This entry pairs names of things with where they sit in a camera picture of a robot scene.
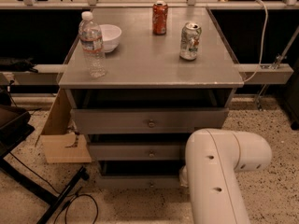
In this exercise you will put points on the grey top drawer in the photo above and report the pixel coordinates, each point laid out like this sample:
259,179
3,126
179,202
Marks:
153,120

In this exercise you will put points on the metal rail frame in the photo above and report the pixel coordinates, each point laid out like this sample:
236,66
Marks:
140,5

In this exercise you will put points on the grey middle drawer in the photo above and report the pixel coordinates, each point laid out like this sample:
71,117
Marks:
137,152

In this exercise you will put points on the grey drawer cabinet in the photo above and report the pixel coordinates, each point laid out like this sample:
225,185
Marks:
145,71

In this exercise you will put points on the black chair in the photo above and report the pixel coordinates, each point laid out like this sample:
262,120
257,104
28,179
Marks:
14,127

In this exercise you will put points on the silver soda can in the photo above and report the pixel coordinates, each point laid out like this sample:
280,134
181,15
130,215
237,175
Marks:
190,37

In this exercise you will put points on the cardboard box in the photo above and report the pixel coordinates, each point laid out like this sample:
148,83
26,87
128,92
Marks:
61,141

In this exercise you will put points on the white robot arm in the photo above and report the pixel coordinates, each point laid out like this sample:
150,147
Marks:
212,158

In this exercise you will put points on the white bowl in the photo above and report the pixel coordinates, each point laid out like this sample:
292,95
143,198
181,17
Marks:
111,36

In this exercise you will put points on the grey bottom drawer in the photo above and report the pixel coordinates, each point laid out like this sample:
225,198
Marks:
139,174

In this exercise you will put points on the black stand base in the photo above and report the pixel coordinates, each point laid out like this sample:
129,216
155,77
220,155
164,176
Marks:
53,201

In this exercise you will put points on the orange soda can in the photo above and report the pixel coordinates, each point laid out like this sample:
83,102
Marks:
159,17

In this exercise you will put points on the grey drawer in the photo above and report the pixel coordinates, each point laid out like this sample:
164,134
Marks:
139,174
137,152
153,120

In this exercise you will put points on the clear plastic water bottle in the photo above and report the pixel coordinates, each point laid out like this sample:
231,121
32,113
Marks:
90,36

